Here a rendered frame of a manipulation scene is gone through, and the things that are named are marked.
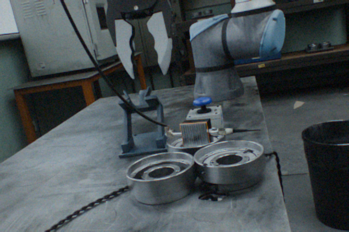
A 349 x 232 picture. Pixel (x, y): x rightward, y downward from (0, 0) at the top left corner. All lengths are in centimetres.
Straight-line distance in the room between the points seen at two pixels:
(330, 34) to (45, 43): 311
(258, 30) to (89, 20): 196
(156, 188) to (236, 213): 11
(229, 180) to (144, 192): 12
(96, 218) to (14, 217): 14
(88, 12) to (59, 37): 29
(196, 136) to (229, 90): 45
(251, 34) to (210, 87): 19
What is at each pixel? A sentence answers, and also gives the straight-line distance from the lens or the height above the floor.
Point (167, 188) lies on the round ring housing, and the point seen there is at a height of 83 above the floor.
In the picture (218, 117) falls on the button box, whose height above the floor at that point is 84.
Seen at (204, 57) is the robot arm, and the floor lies 93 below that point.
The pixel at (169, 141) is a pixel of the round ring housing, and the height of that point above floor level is 84.
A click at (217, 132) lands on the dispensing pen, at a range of 63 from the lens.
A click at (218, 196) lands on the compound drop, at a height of 80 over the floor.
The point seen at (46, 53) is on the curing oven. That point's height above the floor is 97.
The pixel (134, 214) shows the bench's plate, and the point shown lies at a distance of 53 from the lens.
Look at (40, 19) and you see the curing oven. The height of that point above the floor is 121.
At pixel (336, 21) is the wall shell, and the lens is 468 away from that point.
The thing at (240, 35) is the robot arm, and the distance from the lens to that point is 102.
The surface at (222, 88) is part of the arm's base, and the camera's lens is 107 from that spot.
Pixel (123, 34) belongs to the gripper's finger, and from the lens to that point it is 58.
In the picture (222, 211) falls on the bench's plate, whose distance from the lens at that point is 50.
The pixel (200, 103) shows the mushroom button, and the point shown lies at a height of 87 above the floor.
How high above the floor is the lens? 105
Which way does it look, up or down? 14 degrees down
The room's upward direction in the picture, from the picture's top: 10 degrees counter-clockwise
